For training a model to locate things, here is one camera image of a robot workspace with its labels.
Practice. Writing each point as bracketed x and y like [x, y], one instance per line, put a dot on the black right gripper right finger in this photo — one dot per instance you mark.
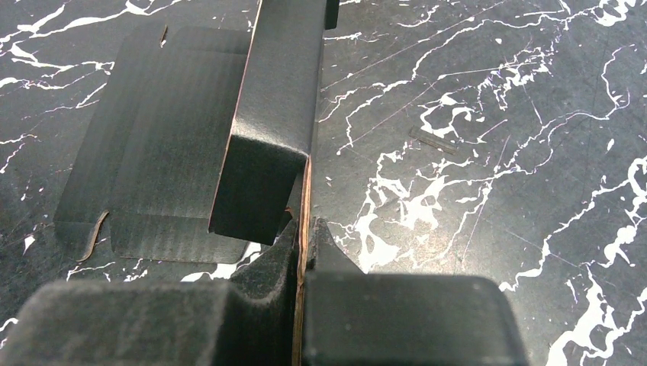
[354, 318]

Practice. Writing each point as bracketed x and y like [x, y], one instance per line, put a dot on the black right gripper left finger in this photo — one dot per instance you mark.
[244, 320]

